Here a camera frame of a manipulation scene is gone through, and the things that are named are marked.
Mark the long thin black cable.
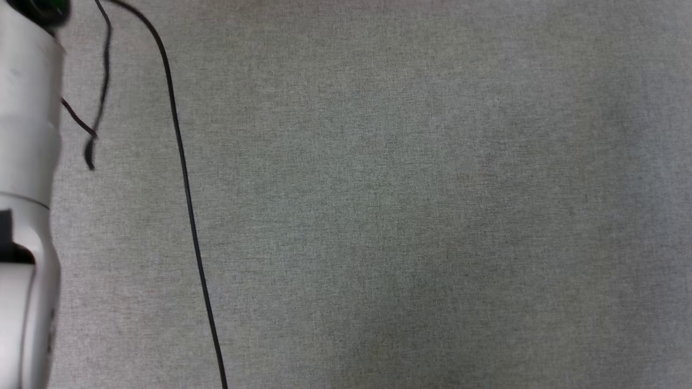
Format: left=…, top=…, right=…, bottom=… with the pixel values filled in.
left=105, top=0, right=229, bottom=389

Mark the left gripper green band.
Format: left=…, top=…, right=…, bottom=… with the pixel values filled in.
left=0, top=0, right=72, bottom=30

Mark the grey fabric surface cover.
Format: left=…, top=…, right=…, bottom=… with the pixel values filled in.
left=0, top=0, right=692, bottom=389

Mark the thin dark reddish cable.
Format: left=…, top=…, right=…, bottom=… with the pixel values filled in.
left=61, top=98, right=97, bottom=138

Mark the looped black cable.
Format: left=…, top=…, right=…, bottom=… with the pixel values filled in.
left=82, top=0, right=113, bottom=172

